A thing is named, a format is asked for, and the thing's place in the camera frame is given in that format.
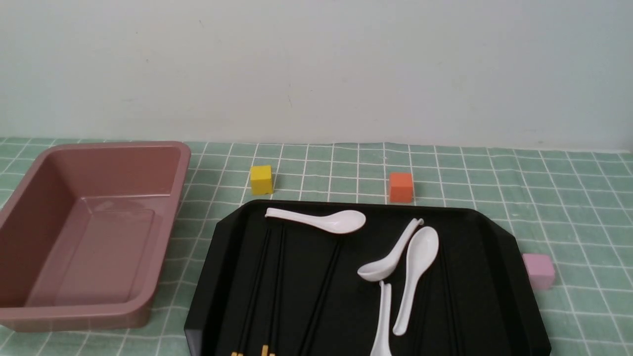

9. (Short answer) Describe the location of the white spoon top left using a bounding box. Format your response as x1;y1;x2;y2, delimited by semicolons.
265;208;366;234

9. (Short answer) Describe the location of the yellow cube block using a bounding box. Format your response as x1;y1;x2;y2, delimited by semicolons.
250;165;273;196

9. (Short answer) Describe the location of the orange cube block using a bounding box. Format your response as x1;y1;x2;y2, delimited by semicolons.
389;172;414;204

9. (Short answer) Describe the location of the white spoon curved middle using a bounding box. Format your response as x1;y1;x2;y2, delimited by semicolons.
357;218;424;282

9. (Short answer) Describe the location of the black plastic tray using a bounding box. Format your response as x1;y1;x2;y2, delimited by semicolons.
184;200;551;356

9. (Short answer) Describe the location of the white spoon upright right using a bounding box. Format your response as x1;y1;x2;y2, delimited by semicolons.
393;226;439;336

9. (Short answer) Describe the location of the black chopstick right outer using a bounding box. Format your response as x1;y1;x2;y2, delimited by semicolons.
440;246;461;356

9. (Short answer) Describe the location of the black chopstick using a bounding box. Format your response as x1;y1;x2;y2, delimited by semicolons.
231;227;271;356
440;246;461;356
413;275;434;356
261;223;286;356
298;241;342;356

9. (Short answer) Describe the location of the black chopstick right inner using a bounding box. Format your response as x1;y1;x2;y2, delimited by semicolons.
413;275;434;356

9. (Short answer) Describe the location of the black chopstick middle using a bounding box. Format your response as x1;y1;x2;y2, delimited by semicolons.
298;241;342;356

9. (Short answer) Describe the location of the white spoon bottom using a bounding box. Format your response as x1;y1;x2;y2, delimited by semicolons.
370;281;392;356

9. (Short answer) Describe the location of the black chopstick far left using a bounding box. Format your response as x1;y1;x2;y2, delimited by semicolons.
231;227;271;356

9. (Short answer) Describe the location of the pink cube block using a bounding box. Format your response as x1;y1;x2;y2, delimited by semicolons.
522;253;555;290

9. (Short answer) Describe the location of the pink plastic bin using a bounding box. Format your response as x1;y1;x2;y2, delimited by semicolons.
0;141;191;333

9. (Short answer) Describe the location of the green checkered tablecloth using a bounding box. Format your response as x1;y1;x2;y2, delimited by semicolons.
0;141;633;356

